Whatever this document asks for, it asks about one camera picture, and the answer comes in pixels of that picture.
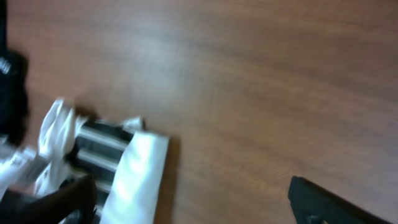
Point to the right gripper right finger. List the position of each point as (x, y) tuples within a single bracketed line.
[(311, 204)]

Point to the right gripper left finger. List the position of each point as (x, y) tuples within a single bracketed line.
[(78, 196)]

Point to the white t-shirt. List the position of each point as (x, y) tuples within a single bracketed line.
[(126, 161)]

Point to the black garment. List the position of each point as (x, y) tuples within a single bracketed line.
[(14, 100)]

